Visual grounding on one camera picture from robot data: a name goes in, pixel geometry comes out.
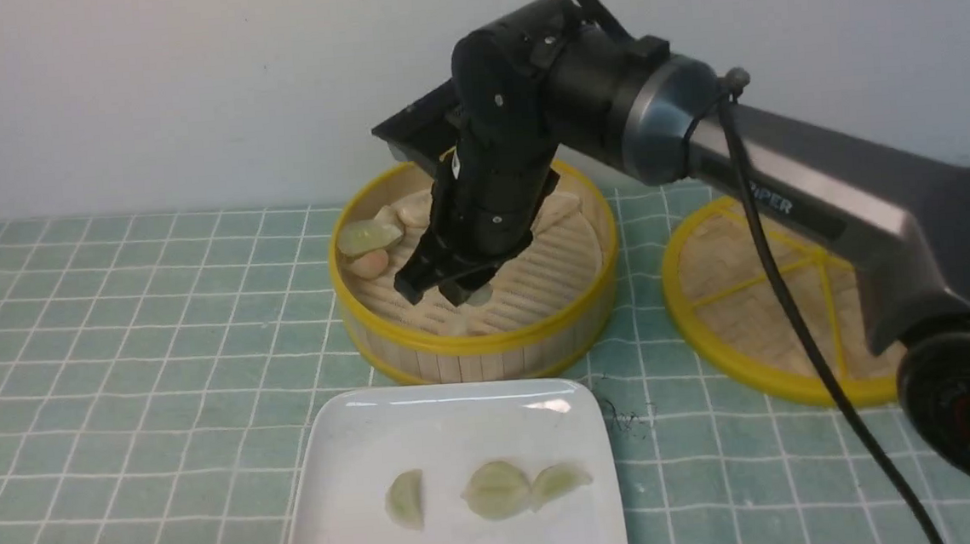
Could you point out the pale green dumpling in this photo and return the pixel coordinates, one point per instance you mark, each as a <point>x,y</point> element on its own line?
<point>480,297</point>

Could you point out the bamboo steamer lid yellow rim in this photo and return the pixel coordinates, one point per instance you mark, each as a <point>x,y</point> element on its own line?
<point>723,305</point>

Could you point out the bamboo steamer basket yellow rim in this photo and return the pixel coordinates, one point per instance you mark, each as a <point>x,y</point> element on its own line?
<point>546,308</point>

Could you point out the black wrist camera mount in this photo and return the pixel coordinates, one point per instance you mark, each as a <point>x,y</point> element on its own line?
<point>425,129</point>

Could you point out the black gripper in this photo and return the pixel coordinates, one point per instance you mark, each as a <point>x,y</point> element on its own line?
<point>485,201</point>

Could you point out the pink dumpling in steamer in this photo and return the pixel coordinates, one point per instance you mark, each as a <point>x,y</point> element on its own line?
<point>370,265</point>

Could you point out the white dumpling in steamer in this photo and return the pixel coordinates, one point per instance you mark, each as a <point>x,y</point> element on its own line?
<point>413,211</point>

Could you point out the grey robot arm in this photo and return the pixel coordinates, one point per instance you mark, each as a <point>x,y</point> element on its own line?
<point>565,73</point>

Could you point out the white square plate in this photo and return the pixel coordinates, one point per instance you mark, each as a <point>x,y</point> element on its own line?
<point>362,440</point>

